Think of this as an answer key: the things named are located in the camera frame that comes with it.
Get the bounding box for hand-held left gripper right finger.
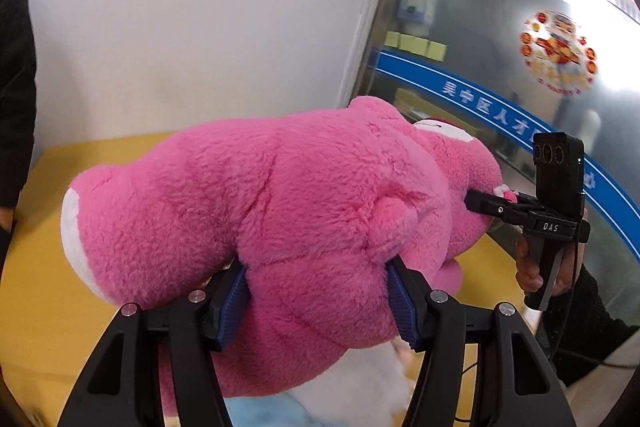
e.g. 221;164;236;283
386;256;577;427

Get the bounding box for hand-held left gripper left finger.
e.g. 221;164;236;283
57;259;249;427

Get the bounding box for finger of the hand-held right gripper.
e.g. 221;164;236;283
465;189;532;226

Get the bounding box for pink plush bear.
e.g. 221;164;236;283
60;96;504;419

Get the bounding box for person's right forearm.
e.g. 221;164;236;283
542;263;640;389

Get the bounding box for person's right hand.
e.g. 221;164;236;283
516;236;547;298

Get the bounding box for white plush cloth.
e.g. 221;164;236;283
287;336;418;427

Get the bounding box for light blue cloth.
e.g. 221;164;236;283
222;394;323;427

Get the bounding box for round festive window sticker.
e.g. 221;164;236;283
520;10;600;96

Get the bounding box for row of yellow sticky notes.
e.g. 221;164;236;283
384;31;447;60

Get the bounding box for black cable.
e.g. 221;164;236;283
457;347;483;425

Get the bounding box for metal door frame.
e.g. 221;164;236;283
336;0;426;108

